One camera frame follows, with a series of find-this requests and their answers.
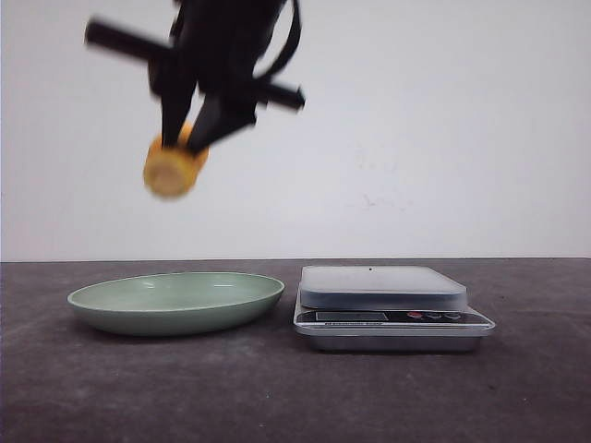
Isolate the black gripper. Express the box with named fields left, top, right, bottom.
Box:
left=84, top=1, right=305, bottom=155

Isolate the yellow corn cob piece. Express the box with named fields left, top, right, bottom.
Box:
left=143, top=122, right=210, bottom=199

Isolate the green shallow plate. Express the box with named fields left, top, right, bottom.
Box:
left=67, top=271, right=285, bottom=337

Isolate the silver digital kitchen scale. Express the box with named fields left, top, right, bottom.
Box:
left=293, top=265, right=496, bottom=353

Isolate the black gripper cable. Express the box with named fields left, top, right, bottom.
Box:
left=251, top=0, right=304, bottom=84

